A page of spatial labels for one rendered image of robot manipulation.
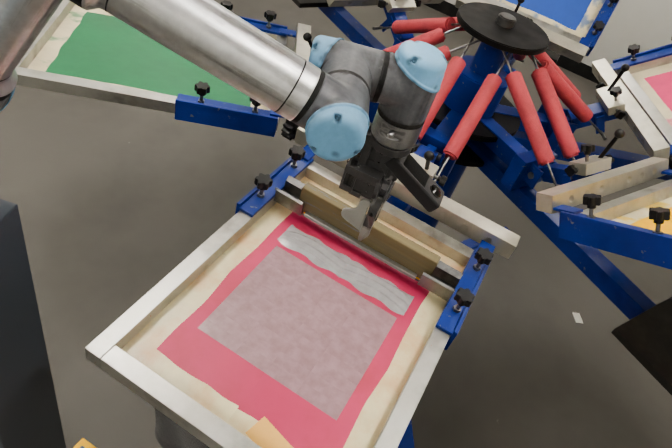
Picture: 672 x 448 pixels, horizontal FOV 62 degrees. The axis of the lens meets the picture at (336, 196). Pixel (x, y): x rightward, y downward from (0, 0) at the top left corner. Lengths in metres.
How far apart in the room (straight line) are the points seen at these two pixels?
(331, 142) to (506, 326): 2.22
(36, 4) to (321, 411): 0.85
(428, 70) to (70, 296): 1.95
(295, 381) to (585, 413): 1.79
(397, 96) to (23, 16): 0.53
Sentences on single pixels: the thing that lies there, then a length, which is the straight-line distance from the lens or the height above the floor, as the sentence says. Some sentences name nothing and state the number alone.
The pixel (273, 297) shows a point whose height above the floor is 0.95.
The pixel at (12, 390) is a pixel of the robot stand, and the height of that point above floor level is 0.74.
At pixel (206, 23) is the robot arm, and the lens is 0.67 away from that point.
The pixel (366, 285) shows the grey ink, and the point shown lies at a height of 0.96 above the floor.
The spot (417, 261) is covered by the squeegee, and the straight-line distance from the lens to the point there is 1.37.
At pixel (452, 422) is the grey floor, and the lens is 2.42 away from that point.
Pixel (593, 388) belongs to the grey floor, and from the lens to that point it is 2.87.
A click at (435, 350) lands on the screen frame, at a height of 0.99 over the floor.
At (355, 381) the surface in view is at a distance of 1.22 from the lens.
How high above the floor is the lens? 1.98
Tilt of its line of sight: 41 degrees down
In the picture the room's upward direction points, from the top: 18 degrees clockwise
